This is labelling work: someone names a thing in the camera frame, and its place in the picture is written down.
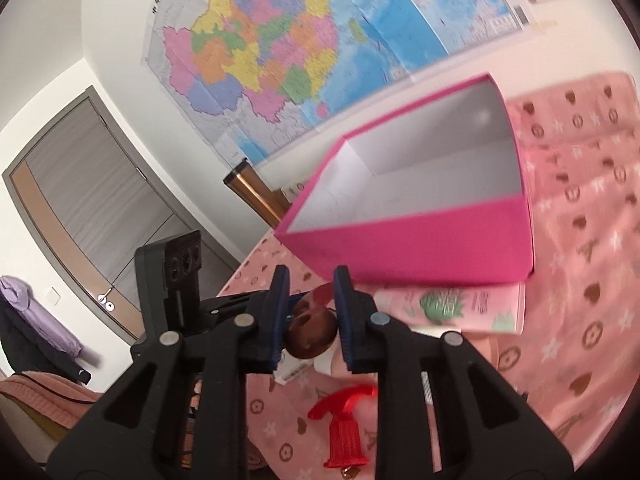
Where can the purple cloth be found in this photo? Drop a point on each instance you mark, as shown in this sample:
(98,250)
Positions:
(40,320)

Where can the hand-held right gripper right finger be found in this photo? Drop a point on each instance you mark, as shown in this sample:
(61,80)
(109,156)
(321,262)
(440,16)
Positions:
(345,325)

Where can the pink cardboard box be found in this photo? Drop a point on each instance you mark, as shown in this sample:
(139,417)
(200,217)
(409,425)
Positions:
(425,245)

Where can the pink printed blanket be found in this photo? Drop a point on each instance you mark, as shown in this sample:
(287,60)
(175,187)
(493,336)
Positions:
(575,260)

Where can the brown capped small bottle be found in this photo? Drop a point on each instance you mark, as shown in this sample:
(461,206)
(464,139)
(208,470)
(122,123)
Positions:
(310,332)

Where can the pink tube with green print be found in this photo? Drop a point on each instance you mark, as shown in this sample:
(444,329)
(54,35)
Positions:
(450,305)

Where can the colourful wall map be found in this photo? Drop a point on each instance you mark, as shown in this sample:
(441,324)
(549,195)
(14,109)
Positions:
(300,35)

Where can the grey wooden door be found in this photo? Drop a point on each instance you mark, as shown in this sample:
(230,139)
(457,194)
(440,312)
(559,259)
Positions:
(90,185)

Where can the pink quilted cloth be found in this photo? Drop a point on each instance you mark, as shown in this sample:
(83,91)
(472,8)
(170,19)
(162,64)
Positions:
(40,395)

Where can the white wall switch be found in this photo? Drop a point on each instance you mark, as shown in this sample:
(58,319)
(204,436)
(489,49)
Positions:
(52,296)

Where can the red spray trigger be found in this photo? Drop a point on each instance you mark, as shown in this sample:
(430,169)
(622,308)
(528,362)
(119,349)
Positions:
(345,435)

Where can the dark hanging clothing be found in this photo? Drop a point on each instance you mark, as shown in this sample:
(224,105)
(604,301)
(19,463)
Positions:
(20,355)

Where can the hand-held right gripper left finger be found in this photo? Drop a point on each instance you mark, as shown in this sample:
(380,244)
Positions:
(280,310)

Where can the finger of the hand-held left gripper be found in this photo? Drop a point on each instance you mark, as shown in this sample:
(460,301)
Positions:
(220,307)

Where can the bronze metal thermos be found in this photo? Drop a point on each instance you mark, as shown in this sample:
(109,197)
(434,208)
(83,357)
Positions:
(255,190)

